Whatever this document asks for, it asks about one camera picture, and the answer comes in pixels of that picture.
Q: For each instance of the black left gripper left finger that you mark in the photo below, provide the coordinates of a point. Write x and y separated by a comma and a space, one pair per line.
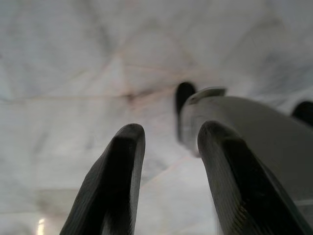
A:
115, 171

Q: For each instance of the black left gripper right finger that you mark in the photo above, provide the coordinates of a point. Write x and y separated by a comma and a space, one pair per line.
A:
227, 176

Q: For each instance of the black robot foot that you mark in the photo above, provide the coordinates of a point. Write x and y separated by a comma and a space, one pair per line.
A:
304, 113

